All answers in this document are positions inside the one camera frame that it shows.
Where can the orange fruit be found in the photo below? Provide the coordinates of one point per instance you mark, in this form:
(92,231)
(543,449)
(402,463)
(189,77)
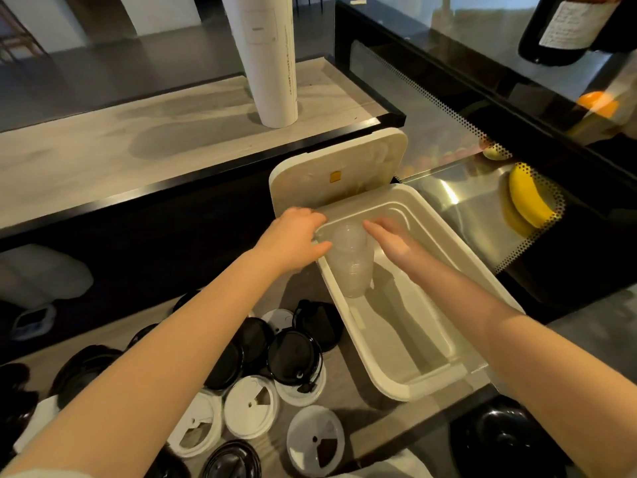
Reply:
(597,103)

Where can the white plastic storage bin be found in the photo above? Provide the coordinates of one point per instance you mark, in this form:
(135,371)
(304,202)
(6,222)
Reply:
(408,343)

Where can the stack of clear dome lids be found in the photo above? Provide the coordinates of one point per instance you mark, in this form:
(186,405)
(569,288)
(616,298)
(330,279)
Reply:
(351,268)

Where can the person's right hand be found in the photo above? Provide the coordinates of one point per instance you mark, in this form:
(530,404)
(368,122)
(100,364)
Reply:
(403,251)

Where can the person's right forearm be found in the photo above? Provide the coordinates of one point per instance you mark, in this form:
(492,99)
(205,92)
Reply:
(537,373)

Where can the tall white paper cup stack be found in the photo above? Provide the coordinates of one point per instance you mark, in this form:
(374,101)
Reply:
(266,59)

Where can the white bin lid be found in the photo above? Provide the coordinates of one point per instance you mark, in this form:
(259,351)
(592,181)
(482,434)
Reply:
(368,159)

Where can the person's left hand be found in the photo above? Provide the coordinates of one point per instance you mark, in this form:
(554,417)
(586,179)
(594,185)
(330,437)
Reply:
(288,241)

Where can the yellow banana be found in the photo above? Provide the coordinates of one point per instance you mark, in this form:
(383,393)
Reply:
(527,199)

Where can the black glass display case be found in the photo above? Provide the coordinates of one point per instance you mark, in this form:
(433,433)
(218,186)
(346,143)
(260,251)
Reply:
(448,59)

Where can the person's left forearm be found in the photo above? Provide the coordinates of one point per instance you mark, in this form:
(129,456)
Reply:
(149,373)

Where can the small white digital timer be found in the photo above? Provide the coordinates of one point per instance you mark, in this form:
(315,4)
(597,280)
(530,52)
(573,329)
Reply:
(32,321)

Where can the dark wine bottle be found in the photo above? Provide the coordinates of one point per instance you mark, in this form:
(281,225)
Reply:
(562,29)

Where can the pile of black cup lids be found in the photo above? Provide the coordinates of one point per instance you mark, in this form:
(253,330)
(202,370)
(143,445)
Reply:
(293,355)

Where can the person's white shirt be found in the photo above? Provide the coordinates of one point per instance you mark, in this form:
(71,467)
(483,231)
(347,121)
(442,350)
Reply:
(393,465)

